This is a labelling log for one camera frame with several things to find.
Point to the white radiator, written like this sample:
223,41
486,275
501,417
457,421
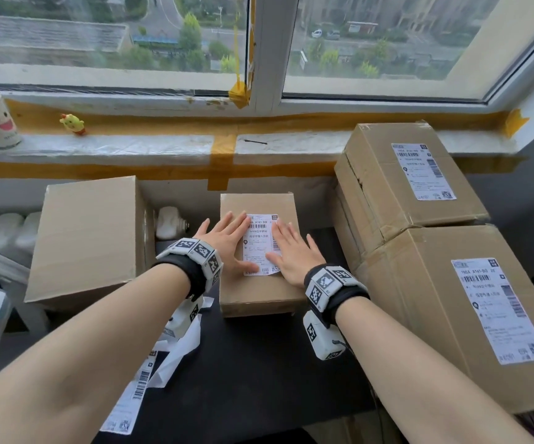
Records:
3,231

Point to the person's left forearm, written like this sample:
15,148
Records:
63,365

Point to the person's right hand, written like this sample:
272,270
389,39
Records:
294,256

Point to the person's right forearm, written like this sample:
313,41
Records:
433,383

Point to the shipping label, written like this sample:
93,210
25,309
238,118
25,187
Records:
260,247
498,309
422,173

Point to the small yellow green toy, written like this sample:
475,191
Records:
73,123

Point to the large brown cardboard box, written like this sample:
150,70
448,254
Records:
433,295

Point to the person's left hand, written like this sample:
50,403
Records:
230,245

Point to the white backing paper strip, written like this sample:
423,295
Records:
206,302
174,356

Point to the white window frame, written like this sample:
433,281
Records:
267,50

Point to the stack of shipping labels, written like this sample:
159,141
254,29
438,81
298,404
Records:
128,402

